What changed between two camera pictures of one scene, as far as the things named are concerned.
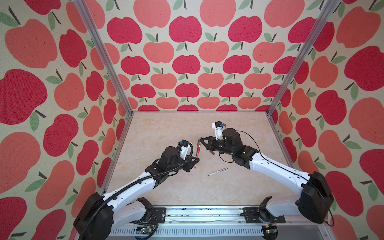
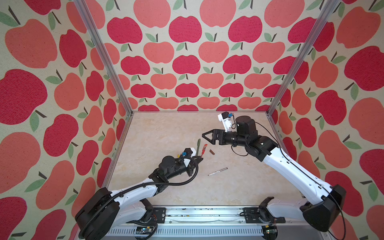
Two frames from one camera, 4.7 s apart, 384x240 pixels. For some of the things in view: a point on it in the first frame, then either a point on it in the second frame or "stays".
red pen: (198, 147) to (203, 150)
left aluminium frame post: (85, 11) stays
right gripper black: (209, 145) to (215, 134)
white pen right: (218, 171) stays
